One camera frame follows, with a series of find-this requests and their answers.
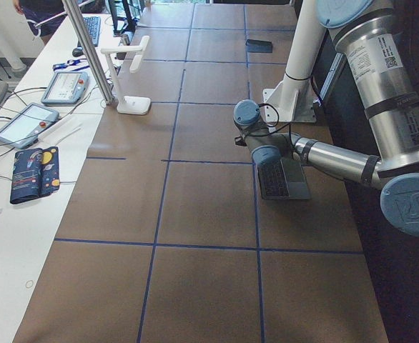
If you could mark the grey laptop computer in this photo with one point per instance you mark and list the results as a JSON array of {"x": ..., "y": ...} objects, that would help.
[{"x": 283, "y": 180}]

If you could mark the black mouse pad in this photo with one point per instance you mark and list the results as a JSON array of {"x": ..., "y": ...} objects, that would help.
[{"x": 259, "y": 46}]

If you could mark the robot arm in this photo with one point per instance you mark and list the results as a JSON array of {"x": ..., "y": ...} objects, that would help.
[{"x": 345, "y": 106}]

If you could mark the black computer mouse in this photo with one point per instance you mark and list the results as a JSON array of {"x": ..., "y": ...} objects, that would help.
[{"x": 77, "y": 52}]

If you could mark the far teach pendant tablet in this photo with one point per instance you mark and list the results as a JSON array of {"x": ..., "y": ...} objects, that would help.
[{"x": 65, "y": 88}]

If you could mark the teach pendant tablet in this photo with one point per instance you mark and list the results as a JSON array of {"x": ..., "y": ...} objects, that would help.
[
  {"x": 23, "y": 130},
  {"x": 65, "y": 88}
]

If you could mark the space pattern pencil case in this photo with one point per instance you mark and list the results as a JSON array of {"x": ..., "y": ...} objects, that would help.
[{"x": 35, "y": 174}]

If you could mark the black computer keyboard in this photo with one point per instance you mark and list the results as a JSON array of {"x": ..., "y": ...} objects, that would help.
[{"x": 93, "y": 25}]

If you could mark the near teach pendant tablet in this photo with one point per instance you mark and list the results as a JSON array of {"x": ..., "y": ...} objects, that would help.
[{"x": 23, "y": 130}]

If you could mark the person in dark shorts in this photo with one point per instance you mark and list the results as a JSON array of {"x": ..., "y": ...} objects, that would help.
[{"x": 38, "y": 11}]

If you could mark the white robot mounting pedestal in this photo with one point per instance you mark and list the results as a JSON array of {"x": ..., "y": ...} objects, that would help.
[{"x": 292, "y": 99}]

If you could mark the aluminium frame post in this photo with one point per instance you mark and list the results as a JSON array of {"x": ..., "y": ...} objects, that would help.
[{"x": 74, "y": 13}]

